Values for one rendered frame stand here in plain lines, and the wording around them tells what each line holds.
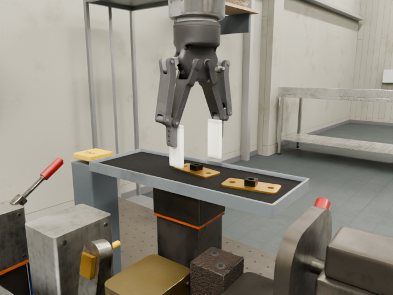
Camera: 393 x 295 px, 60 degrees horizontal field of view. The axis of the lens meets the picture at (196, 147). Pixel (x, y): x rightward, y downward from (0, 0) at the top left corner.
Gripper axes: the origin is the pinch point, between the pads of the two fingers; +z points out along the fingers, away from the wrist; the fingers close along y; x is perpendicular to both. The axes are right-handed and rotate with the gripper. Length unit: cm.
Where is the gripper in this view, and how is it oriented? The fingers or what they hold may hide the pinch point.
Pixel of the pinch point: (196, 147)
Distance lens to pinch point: 58.4
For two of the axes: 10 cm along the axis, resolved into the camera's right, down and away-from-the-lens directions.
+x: 6.8, 1.6, -7.1
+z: 0.0, 9.8, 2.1
